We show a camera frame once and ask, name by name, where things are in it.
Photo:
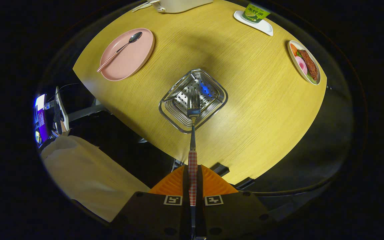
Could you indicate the white flat device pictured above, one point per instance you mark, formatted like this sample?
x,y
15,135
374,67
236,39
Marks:
x,y
61,106

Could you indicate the pink round food slice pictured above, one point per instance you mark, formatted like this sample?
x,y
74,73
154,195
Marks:
x,y
300,65

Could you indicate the perforated metal basket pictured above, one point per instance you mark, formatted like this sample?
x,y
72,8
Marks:
x,y
208,96

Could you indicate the lit computer screen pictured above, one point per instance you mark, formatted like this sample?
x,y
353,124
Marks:
x,y
41,120

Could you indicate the white food plate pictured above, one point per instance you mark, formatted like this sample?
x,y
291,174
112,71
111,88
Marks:
x,y
312,81

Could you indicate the white square coaster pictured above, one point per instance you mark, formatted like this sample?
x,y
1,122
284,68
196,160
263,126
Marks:
x,y
265,28

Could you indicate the red fried meat piece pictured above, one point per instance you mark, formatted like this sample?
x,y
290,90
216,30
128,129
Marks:
x,y
309,65

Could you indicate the orange carrot slice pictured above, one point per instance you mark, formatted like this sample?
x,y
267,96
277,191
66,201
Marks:
x,y
294,49

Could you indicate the divided white condiment dish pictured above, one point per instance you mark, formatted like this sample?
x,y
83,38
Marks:
x,y
142,6

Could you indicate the green label drink bottle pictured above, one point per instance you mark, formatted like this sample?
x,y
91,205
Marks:
x,y
255,15

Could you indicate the person's beige trousers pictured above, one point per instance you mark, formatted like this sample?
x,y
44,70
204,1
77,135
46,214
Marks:
x,y
78,173

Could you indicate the white toaster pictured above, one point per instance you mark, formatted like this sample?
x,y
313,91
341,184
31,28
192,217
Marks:
x,y
182,5

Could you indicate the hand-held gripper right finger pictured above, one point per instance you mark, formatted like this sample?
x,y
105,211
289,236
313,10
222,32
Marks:
x,y
200,186

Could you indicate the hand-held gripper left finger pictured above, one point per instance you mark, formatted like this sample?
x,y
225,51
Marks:
x,y
185,186

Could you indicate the pink round plate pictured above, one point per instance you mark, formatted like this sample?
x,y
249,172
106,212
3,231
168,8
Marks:
x,y
135,56

